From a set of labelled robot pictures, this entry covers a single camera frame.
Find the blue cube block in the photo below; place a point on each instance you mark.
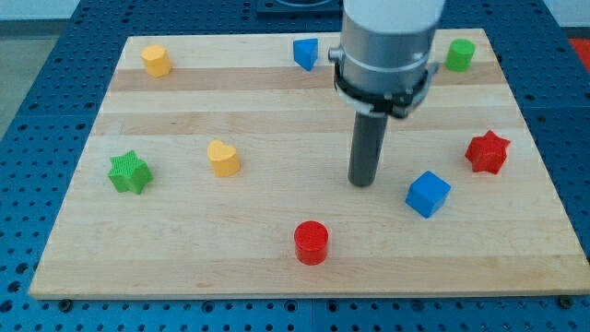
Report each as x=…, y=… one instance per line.
x=427, y=194

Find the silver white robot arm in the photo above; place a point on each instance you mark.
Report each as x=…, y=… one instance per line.
x=381, y=62

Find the wooden board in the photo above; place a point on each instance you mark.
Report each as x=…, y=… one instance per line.
x=193, y=235

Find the yellow heart block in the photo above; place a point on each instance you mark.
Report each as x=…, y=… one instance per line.
x=224, y=159

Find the red cylinder block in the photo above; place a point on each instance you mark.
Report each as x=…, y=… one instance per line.
x=311, y=242

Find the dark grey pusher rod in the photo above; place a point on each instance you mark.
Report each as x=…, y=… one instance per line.
x=366, y=146

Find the blue triangle block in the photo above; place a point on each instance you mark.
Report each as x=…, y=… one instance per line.
x=305, y=53

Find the green star block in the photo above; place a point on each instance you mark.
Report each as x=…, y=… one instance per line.
x=129, y=173

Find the yellow hexagon block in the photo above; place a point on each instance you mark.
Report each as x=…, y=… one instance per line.
x=156, y=60

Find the red star block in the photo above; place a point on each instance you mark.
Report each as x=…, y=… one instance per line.
x=487, y=153

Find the green cylinder block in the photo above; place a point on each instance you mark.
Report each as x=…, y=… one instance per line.
x=460, y=54

